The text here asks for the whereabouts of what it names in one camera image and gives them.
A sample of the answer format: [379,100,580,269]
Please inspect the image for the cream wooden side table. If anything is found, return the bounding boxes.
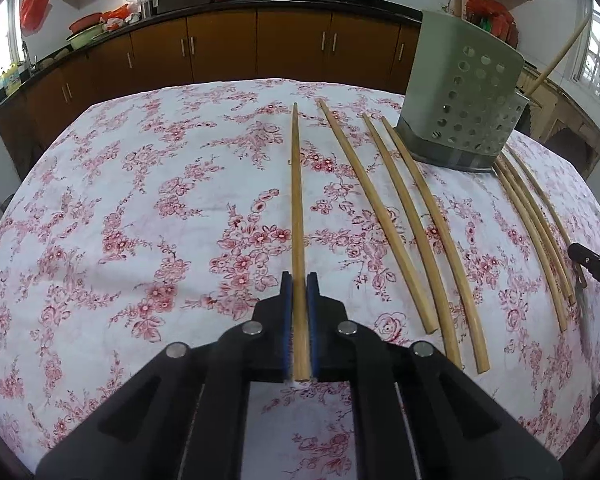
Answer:
[516,66,600,182]

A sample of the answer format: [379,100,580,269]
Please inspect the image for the brown lower kitchen cabinets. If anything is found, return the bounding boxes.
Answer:
[0,7,423,153]

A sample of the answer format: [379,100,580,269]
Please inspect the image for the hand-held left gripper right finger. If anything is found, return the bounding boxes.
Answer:
[307,272,564,480]

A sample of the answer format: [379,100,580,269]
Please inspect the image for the orange plastic bag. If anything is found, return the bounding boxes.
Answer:
[102,4,142,27]

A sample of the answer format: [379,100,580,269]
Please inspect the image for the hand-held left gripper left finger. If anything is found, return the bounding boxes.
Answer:
[35,271,294,480]

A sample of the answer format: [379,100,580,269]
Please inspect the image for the red basin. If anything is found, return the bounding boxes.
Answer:
[69,12,104,34]

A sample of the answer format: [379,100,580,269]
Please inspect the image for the green perforated utensil holder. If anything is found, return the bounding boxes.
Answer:
[396,9,531,175]

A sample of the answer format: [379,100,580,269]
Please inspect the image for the hanging red plastic bag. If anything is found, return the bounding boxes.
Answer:
[20,0,54,37]

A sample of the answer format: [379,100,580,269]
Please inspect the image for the green basin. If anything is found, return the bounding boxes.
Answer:
[67,27,107,51]

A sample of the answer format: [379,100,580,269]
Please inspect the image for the red floral tablecloth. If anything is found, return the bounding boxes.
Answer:
[0,77,600,480]

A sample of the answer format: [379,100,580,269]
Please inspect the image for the red bag with condiment bottles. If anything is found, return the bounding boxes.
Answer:
[464,0,522,47]

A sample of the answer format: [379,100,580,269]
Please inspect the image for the yellow dish soap bottle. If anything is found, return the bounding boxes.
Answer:
[2,62,24,97]

